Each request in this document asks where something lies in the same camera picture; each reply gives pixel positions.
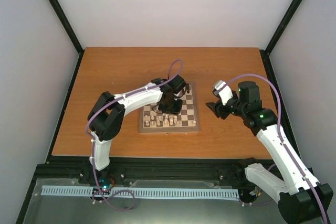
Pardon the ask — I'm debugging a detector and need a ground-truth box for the wooden folding chess board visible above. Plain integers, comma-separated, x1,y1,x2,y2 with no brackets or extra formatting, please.
139,81,200,134

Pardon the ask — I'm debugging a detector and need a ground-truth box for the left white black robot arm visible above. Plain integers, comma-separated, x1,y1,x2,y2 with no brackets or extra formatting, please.
85,74,188,184

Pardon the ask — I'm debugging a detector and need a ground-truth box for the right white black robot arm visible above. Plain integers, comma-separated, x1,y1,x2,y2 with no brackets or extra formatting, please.
206,80,333,223

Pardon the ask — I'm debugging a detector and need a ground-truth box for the pile of white chess pieces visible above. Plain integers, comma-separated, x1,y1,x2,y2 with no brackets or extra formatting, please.
142,114,198,128

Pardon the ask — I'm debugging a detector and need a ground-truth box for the dark chess pieces row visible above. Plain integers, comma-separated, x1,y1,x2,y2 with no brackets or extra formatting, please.
184,83,190,94

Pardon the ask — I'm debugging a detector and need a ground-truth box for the left controller circuit board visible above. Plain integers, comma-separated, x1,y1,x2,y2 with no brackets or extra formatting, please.
98,174,116,195

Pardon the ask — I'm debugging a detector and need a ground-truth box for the right controller wiring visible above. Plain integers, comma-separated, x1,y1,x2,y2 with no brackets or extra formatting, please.
248,184,265,198

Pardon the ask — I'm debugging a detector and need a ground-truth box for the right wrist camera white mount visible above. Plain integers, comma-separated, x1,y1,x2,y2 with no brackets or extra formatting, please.
213,80,233,105

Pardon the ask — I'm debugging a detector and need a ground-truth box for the black aluminium frame rail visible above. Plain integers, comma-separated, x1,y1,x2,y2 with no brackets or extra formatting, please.
33,156,273,187

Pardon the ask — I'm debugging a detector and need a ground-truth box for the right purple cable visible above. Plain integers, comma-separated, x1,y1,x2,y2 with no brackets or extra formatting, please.
223,73,329,224

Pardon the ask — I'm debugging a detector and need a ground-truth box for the light blue cable duct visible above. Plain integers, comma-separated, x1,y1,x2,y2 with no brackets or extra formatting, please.
40,185,239,201

